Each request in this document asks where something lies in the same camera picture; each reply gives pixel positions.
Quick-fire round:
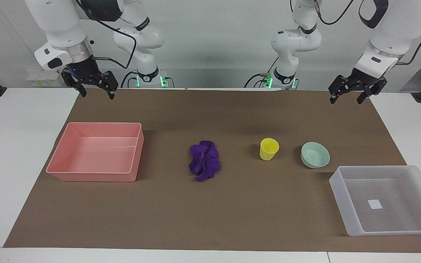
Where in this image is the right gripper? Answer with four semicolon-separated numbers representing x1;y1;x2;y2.
61;57;119;100

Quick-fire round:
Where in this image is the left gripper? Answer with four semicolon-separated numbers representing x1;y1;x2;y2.
328;68;388;105

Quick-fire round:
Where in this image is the pink plastic box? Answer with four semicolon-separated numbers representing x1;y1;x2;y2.
46;122;145;182

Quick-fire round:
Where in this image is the translucent plastic box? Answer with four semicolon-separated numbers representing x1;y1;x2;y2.
329;165;421;237

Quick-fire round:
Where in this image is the light green bowl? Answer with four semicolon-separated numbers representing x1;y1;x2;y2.
300;142;331;169

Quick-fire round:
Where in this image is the yellow plastic cup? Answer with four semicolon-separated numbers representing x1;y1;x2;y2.
259;138;280;161

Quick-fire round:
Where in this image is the purple crumpled cloth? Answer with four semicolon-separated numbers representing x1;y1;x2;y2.
189;140;221;182

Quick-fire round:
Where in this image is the black cable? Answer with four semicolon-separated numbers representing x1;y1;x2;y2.
120;70;139;88
396;14;421;66
244;57;281;88
75;0;138;70
290;0;354;26

